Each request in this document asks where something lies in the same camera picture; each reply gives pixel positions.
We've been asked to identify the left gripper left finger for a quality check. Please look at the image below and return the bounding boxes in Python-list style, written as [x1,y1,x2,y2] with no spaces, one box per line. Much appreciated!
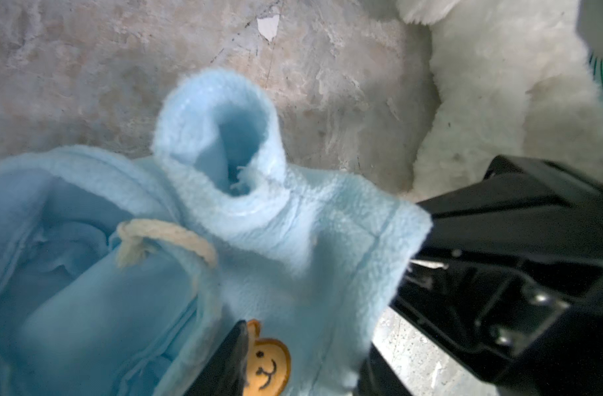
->
[184,320,249,396]

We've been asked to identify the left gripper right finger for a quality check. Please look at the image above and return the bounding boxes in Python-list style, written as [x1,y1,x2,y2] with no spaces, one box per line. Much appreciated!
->
[353,345,412,396]

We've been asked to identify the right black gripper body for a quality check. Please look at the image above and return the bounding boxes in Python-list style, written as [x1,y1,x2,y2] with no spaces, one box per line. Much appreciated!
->
[392,155,603,395]

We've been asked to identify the light blue fleece hoodie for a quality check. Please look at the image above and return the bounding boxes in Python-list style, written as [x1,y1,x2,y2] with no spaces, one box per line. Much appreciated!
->
[0,69,432,395]

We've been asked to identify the white teddy bear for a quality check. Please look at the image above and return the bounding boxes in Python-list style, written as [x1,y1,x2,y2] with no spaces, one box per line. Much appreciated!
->
[397,1,603,201]

